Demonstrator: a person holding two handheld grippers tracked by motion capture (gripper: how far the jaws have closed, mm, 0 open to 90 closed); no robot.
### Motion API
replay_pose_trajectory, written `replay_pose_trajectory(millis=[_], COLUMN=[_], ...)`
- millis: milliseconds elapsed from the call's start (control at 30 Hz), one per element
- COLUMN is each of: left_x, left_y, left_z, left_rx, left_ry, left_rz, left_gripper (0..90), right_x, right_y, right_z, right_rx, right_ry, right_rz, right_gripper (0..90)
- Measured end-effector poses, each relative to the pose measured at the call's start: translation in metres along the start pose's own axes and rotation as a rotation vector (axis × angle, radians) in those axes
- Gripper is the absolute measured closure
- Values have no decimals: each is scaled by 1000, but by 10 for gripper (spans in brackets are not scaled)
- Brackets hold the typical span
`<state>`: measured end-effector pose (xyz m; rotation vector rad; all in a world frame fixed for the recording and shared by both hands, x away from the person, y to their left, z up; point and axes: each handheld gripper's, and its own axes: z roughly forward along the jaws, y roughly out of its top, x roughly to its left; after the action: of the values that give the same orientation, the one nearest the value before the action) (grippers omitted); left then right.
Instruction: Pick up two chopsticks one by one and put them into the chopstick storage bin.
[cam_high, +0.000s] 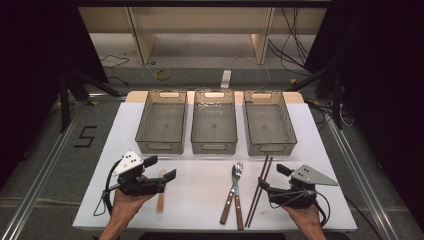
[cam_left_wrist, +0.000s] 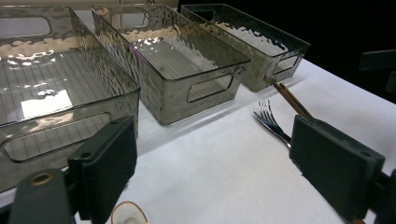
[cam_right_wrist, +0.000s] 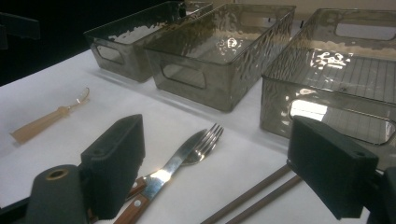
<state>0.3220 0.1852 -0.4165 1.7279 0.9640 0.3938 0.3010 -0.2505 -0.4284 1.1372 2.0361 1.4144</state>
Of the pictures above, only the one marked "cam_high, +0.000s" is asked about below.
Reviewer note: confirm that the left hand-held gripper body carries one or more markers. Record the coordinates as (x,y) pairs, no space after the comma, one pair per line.
(133,181)

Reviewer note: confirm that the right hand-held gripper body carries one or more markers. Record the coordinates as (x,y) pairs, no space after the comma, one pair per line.
(296,196)

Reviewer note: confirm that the light wooden spoon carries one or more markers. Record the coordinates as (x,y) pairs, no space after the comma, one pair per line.
(160,203)

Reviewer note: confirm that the translucent grey plastic basket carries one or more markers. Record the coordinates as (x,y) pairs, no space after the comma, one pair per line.
(268,126)
(213,126)
(161,123)

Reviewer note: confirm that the person's right hand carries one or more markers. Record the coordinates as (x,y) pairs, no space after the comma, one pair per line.
(306,218)

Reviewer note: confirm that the person's left hand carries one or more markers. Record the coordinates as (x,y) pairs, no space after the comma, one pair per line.
(128,205)

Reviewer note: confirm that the black metal stand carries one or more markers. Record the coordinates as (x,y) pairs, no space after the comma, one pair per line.
(64,100)
(337,100)

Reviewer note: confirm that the white power strip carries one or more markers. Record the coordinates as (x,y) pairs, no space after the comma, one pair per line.
(226,79)

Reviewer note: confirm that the black curtain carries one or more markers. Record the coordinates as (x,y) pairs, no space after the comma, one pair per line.
(30,66)
(383,83)

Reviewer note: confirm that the light wooden shelf unit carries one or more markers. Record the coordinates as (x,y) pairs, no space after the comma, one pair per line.
(200,20)

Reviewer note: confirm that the short aluminium floor rail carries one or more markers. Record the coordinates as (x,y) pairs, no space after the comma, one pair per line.
(106,97)

